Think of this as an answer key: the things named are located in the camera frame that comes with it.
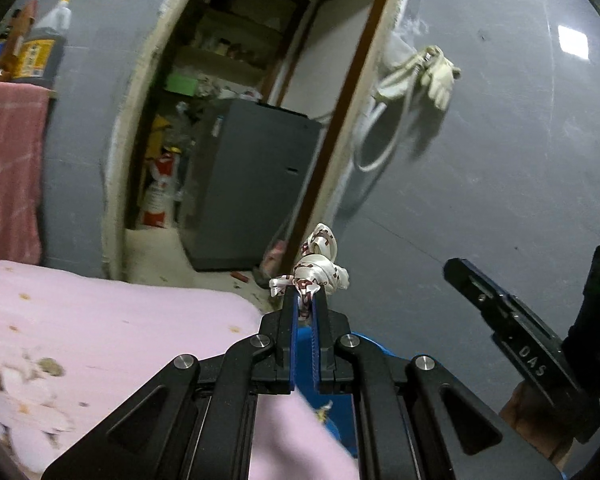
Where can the pink checked towel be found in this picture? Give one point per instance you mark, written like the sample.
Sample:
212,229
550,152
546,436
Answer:
7,170

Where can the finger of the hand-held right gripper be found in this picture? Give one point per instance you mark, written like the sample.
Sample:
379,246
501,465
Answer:
520,340

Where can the person's right hand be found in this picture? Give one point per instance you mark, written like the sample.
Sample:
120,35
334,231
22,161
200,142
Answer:
530,430

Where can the small yellow wrapper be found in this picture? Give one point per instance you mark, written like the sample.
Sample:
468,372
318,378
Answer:
323,411

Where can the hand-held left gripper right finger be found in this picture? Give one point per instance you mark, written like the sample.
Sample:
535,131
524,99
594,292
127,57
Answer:
380,385

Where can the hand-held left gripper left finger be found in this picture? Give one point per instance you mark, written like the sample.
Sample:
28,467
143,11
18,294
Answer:
230,375

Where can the white patterned knotted ribbon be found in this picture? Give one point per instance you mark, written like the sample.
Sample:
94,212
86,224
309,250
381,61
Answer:
317,265

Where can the large dark oil bottle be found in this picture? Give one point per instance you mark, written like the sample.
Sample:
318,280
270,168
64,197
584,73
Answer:
42,45

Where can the blue plastic basin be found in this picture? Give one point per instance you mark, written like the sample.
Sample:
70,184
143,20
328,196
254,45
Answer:
342,430

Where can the pink blanket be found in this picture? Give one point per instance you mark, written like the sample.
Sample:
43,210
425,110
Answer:
105,320

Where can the small red floor item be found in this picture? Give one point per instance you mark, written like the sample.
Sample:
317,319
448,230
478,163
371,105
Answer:
239,276

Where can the white work gloves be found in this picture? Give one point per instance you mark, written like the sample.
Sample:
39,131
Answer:
437,77

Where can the orange sauce bottle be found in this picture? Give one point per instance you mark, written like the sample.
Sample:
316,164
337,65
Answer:
15,45

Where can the green box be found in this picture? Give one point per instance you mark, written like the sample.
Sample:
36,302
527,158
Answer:
181,82

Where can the white door frame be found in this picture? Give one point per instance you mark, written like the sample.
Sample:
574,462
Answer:
115,185

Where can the grey metal cabinet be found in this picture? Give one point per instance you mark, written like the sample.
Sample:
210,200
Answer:
250,185

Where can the yellow bag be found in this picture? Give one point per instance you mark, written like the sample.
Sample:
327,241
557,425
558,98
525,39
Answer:
157,135

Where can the pink slipper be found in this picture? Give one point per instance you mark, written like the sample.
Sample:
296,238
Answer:
275,260

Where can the wooden storage shelf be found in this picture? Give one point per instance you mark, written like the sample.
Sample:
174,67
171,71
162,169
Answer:
230,55

